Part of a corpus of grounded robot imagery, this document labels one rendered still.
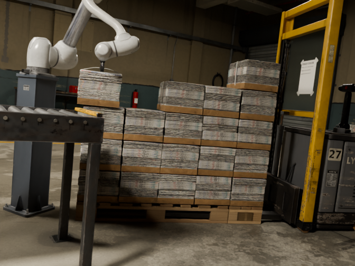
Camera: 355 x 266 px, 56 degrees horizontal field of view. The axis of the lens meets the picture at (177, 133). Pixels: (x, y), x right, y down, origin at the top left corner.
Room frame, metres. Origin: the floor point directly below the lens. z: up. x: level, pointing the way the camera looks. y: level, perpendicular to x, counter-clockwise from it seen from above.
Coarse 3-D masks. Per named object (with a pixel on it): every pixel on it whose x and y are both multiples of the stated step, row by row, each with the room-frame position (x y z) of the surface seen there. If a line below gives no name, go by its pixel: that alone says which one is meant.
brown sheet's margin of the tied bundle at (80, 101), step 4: (80, 100) 2.27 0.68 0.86; (84, 100) 2.28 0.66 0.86; (88, 100) 2.28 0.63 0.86; (92, 100) 2.29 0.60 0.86; (96, 100) 2.29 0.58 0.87; (100, 100) 2.30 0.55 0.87; (104, 100) 2.30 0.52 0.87; (88, 104) 2.29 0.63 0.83; (92, 104) 2.29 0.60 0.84; (96, 104) 2.30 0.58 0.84; (100, 104) 2.30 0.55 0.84; (104, 104) 2.31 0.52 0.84; (108, 104) 2.31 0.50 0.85; (112, 104) 2.32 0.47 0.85; (116, 104) 2.32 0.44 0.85
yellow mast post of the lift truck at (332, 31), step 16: (336, 0) 2.50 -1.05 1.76; (336, 16) 2.51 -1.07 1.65; (336, 32) 2.51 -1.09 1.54; (336, 48) 2.52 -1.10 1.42; (320, 80) 2.52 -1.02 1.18; (320, 96) 2.50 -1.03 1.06; (320, 112) 2.50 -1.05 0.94; (320, 128) 2.51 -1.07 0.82; (320, 144) 2.51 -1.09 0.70; (320, 160) 2.52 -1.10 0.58; (304, 192) 2.53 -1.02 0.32; (304, 208) 2.51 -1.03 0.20
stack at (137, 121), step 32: (128, 128) 2.38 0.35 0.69; (160, 128) 2.43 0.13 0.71; (192, 128) 2.49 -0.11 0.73; (224, 128) 2.54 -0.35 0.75; (128, 160) 2.38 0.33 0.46; (160, 160) 2.44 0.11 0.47; (192, 160) 2.49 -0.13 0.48; (224, 160) 2.55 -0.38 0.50; (128, 192) 2.38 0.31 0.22; (160, 192) 2.44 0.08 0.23; (192, 192) 2.50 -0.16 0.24; (224, 192) 2.55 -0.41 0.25
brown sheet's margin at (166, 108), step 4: (160, 104) 2.64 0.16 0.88; (160, 108) 2.63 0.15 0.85; (164, 108) 2.46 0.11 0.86; (168, 108) 2.43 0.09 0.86; (172, 108) 2.44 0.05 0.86; (176, 108) 2.45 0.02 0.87; (180, 108) 2.45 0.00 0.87; (184, 108) 2.46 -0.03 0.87; (188, 108) 2.47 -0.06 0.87; (192, 108) 2.47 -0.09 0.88; (196, 108) 2.48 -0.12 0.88; (184, 112) 2.46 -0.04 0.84; (188, 112) 2.47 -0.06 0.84; (192, 112) 2.48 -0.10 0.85; (196, 112) 2.48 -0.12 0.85; (200, 112) 2.49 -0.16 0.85
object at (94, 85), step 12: (84, 72) 2.25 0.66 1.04; (96, 72) 2.26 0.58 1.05; (108, 72) 2.43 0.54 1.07; (84, 84) 2.27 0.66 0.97; (96, 84) 2.28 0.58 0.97; (108, 84) 2.30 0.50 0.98; (120, 84) 2.31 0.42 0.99; (84, 96) 2.28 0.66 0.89; (96, 96) 2.30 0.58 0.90; (108, 96) 2.31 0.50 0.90
